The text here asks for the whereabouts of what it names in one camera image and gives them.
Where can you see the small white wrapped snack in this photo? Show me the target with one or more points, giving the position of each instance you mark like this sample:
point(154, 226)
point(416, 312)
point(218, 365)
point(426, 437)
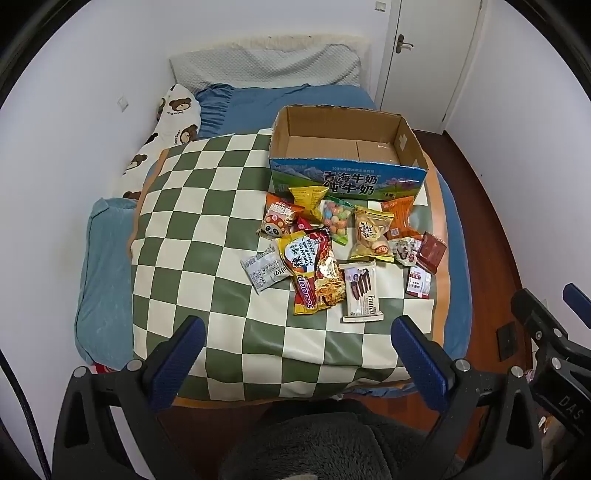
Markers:
point(404, 251)

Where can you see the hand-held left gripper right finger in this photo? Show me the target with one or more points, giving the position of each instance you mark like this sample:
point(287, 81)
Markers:
point(418, 355)

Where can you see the blue ruffled pillow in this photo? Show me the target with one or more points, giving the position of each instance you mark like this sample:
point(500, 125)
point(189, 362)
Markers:
point(226, 110)

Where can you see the black floor socket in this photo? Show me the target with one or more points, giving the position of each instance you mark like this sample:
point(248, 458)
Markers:
point(508, 341)

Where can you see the white wall outlet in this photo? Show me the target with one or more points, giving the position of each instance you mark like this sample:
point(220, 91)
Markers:
point(123, 102)

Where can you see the brown snack packet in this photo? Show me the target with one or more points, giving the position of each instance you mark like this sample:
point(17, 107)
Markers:
point(433, 251)

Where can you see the yellow red noodle bag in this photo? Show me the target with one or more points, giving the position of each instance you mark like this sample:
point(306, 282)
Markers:
point(318, 281)

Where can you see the silver white snack packet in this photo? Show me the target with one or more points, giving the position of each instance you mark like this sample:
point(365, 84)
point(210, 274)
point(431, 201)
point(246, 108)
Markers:
point(263, 270)

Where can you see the yellow chip packet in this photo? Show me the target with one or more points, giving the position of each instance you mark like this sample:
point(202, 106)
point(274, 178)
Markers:
point(308, 198)

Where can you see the printed blue cardboard box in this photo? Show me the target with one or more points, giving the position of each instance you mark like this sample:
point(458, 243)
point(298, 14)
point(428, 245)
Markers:
point(323, 177)

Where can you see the grey pillow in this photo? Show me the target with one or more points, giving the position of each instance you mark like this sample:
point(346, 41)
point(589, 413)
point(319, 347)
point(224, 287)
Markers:
point(258, 67)

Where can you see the flat red white snack packet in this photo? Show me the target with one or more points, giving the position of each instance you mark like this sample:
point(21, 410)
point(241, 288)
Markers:
point(418, 281)

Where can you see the bear print pillow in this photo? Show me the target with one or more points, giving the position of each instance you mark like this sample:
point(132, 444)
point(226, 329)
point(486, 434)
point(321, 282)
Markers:
point(178, 110)

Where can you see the orange snack packet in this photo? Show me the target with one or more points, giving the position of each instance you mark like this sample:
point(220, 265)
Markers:
point(400, 214)

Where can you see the dark red snack bag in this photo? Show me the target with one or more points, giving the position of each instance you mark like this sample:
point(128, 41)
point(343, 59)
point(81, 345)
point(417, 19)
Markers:
point(318, 240)

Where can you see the green white checkered blanket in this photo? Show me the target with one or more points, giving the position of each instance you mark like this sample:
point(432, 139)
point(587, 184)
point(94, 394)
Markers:
point(198, 240)

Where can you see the yellow bread packet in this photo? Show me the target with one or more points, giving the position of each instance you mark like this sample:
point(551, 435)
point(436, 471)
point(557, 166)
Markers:
point(369, 233)

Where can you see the white fluffy headboard cover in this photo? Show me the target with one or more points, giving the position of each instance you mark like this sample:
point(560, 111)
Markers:
point(295, 41)

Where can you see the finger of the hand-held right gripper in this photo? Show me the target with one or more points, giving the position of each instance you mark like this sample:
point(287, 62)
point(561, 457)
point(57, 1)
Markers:
point(538, 318)
point(579, 300)

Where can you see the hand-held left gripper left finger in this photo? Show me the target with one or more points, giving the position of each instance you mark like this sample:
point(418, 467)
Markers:
point(178, 360)

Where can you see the red cloth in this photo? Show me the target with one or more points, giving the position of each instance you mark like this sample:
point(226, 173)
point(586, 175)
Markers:
point(104, 368)

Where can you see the red panda snack packet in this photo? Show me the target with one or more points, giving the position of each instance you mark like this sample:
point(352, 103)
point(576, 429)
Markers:
point(277, 219)

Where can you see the white door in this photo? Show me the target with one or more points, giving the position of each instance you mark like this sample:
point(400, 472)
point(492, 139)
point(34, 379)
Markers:
point(429, 69)

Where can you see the white chocolate wafer packet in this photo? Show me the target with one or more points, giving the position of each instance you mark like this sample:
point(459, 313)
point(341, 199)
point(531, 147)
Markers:
point(361, 290)

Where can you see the clear bag of colourful candy balls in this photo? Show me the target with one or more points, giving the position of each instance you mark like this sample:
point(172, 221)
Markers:
point(336, 217)

